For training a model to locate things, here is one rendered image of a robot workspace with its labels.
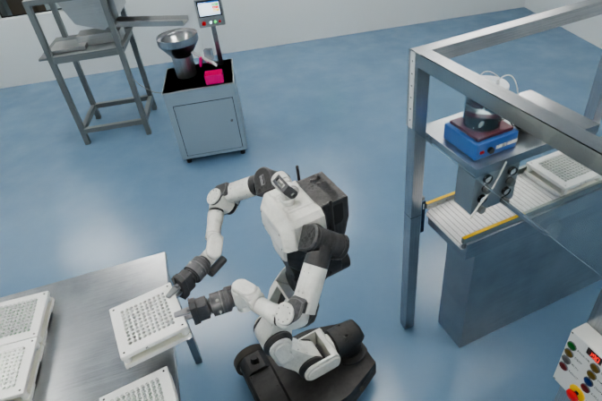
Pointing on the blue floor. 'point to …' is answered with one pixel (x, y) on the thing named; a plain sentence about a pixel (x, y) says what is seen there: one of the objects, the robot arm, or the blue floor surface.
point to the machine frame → (530, 24)
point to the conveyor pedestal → (506, 285)
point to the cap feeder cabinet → (205, 112)
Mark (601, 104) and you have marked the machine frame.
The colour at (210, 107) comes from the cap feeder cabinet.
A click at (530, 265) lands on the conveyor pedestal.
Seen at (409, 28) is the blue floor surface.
